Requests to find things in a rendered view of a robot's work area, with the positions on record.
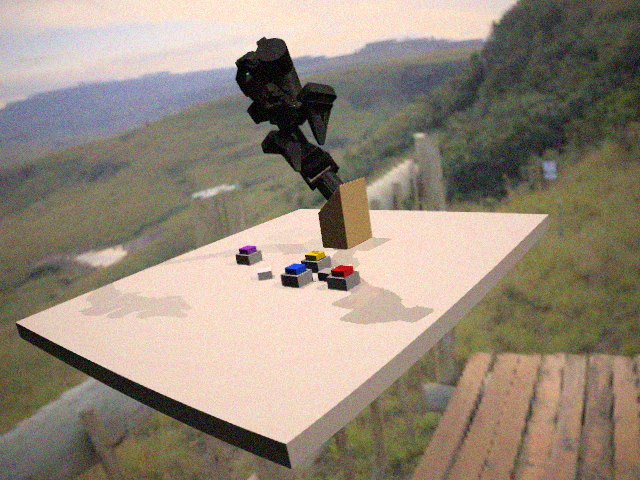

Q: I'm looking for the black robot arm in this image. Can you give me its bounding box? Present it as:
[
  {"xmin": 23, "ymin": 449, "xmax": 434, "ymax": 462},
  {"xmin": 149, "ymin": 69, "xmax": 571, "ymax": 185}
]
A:
[{"xmin": 235, "ymin": 36, "xmax": 344, "ymax": 200}]

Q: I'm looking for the purple button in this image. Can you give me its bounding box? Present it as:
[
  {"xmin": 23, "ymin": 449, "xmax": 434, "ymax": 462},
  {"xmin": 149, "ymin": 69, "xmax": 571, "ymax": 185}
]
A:
[{"xmin": 235, "ymin": 245, "xmax": 263, "ymax": 266}]

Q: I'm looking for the red button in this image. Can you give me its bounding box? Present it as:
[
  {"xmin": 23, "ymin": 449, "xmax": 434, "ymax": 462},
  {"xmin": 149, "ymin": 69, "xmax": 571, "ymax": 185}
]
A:
[{"xmin": 326, "ymin": 265, "xmax": 361, "ymax": 291}]

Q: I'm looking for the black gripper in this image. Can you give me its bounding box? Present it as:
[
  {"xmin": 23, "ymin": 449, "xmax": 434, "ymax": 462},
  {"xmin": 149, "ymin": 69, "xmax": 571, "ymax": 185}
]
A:
[{"xmin": 261, "ymin": 82, "xmax": 337, "ymax": 172}]

